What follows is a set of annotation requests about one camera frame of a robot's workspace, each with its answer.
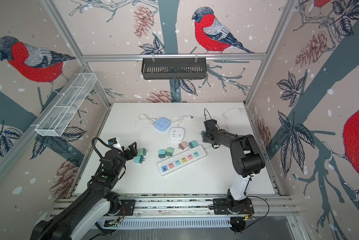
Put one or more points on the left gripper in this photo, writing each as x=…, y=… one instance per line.
x=133, y=151

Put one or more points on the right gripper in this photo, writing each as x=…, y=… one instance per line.
x=207, y=138

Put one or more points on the teal plug adapter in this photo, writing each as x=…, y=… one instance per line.
x=162, y=154
x=139, y=159
x=202, y=133
x=193, y=144

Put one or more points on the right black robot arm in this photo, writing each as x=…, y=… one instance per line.
x=246, y=161

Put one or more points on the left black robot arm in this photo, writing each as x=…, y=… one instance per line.
x=96, y=201

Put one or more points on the green plug adapter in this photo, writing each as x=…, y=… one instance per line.
x=142, y=152
x=169, y=152

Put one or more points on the pink plug adapter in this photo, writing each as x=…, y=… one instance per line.
x=183, y=145

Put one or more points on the white square power socket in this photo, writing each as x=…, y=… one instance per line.
x=176, y=134

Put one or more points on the white colourful power strip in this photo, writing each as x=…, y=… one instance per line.
x=180, y=160

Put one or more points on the blue square power socket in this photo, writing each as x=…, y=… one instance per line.
x=162, y=124

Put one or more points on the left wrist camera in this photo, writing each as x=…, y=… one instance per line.
x=113, y=142

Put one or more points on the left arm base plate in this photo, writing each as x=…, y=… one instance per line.
x=121, y=208

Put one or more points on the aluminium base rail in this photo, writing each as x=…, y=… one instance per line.
x=166, y=206

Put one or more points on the white wire mesh shelf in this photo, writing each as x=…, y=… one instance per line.
x=68, y=102

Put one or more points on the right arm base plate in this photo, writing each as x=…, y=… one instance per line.
x=229, y=206

